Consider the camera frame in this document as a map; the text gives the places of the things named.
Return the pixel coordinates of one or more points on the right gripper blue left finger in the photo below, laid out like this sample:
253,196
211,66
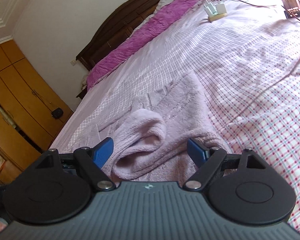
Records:
89,162

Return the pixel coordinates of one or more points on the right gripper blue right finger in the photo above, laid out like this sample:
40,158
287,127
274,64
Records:
208,161

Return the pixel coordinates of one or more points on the pink knitted cardigan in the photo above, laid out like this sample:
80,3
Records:
150,136

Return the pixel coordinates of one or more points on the small black shoulder bag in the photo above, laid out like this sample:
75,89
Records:
57,113

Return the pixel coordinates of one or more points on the dark wooden nightstand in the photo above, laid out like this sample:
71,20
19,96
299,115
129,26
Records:
82,94

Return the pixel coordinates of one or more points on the orange wooden wardrobe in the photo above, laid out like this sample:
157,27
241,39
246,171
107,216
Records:
27,128

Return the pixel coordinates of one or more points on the pink checkered bed sheet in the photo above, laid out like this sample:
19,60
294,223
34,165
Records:
248,65

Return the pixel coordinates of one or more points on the dark wooden headboard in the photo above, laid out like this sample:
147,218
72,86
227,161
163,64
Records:
115,30

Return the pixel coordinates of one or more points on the power strip with white chargers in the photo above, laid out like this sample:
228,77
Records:
215,11

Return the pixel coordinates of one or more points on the magenta quilted pillow cover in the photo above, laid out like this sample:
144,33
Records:
157,24

